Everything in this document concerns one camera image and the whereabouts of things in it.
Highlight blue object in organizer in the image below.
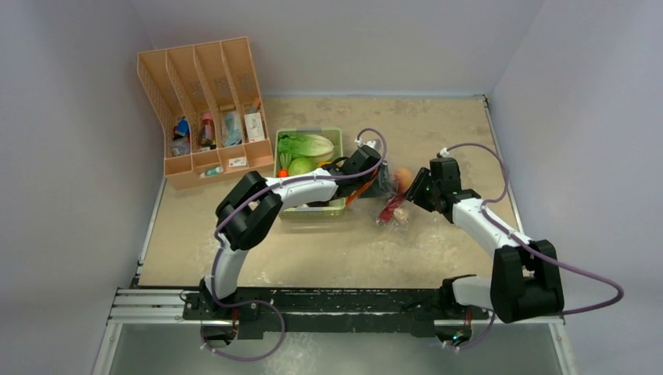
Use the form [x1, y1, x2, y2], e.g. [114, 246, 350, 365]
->
[173, 117, 190, 139]

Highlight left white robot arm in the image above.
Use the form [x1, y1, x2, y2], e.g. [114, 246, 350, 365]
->
[202, 145, 386, 320]

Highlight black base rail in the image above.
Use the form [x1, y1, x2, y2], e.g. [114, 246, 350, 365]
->
[182, 284, 489, 341]

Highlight light green plastic basket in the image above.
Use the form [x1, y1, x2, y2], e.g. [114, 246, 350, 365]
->
[274, 127, 346, 217]

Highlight light blue packet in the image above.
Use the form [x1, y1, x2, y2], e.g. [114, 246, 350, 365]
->
[221, 111, 242, 147]

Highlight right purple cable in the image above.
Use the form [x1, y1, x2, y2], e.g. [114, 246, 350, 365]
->
[439, 142, 625, 316]

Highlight green white glue stick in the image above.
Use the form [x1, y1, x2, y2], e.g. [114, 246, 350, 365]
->
[199, 166, 224, 178]

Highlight pink capped bottle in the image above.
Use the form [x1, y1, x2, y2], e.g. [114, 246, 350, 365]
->
[199, 112, 217, 151]

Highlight white staples box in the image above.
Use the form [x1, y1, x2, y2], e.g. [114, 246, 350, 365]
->
[228, 156, 248, 168]

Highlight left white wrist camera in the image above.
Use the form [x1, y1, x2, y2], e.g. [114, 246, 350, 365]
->
[355, 137, 382, 152]

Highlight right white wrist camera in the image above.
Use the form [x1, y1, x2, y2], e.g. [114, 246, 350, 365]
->
[436, 148, 454, 159]

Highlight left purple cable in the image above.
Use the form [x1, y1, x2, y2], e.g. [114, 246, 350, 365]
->
[210, 128, 389, 312]

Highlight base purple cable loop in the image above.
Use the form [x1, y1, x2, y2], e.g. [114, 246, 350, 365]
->
[199, 298, 288, 363]

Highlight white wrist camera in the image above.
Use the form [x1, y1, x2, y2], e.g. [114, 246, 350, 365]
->
[355, 137, 382, 152]
[436, 148, 454, 159]

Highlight white packaged item card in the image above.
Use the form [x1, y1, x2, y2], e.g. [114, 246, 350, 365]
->
[244, 112, 266, 142]

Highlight fake orange carrot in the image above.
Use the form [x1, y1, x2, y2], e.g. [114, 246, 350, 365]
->
[276, 153, 292, 178]

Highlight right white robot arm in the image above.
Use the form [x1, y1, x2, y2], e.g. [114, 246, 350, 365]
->
[405, 157, 564, 323]

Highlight pink plastic file organizer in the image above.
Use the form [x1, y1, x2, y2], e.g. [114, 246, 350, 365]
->
[137, 37, 275, 190]

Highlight clear zip top bag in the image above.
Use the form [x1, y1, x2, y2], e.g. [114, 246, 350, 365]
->
[346, 163, 414, 235]

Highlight fake peach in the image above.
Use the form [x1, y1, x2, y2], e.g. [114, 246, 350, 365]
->
[393, 167, 414, 194]

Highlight fake napa cabbage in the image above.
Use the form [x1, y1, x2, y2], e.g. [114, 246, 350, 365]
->
[277, 133, 335, 162]

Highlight fake green cabbage head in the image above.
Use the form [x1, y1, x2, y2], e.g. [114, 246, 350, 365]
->
[287, 157, 317, 177]

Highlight fake red chili pepper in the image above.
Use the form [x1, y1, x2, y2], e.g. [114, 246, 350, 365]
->
[376, 195, 404, 226]

